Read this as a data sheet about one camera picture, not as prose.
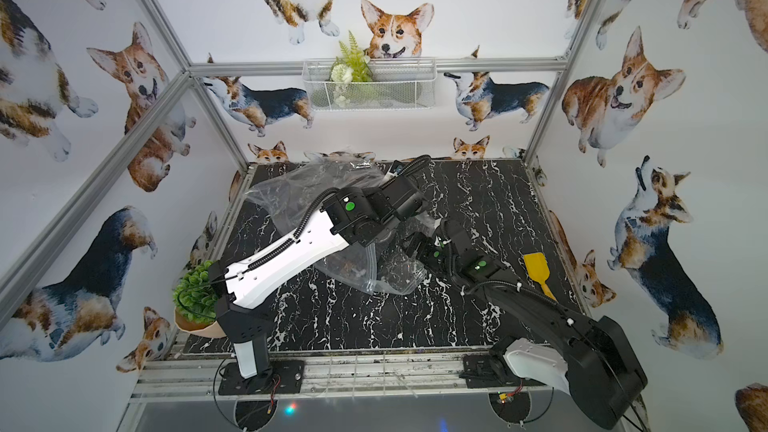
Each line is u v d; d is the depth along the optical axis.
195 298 0.70
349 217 0.45
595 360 0.40
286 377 0.73
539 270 0.93
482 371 0.74
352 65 0.82
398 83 0.92
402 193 0.50
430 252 0.72
